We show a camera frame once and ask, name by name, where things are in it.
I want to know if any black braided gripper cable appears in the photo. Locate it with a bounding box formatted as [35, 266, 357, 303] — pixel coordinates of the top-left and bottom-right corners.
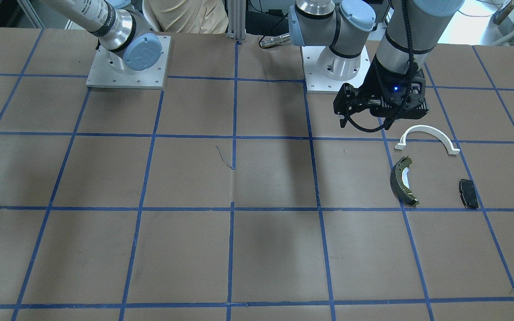
[345, 0, 420, 133]

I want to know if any silver cylindrical tool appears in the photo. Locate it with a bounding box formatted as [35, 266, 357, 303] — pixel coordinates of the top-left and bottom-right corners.
[259, 34, 291, 49]

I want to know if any loose blue tape thread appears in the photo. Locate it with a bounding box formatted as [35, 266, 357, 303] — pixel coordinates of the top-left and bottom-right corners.
[216, 146, 235, 170]

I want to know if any aluminium frame post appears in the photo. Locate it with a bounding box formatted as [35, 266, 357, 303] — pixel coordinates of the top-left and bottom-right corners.
[226, 0, 247, 42]

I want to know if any white curved plastic bracket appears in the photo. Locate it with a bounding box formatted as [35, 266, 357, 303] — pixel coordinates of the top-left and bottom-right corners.
[394, 125, 461, 155]

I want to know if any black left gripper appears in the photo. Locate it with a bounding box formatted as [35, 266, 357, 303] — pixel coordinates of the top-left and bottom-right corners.
[334, 58, 430, 128]

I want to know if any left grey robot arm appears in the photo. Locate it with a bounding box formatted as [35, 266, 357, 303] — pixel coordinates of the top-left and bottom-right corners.
[288, 0, 464, 133]

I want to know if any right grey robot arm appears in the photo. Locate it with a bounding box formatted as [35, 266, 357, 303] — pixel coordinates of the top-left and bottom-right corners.
[45, 0, 373, 90]

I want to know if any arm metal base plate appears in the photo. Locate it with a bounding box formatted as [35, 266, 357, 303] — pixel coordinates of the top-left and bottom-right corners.
[86, 35, 172, 90]
[301, 45, 370, 94]

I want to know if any green brake shoe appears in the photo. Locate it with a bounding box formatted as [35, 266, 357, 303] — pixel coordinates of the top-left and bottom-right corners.
[390, 156, 419, 206]

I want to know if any person in beige shirt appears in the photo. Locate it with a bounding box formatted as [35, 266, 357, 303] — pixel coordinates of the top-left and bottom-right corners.
[145, 0, 228, 34]

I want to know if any black brake pad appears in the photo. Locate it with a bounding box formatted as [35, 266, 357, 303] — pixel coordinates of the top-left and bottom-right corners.
[459, 179, 479, 209]

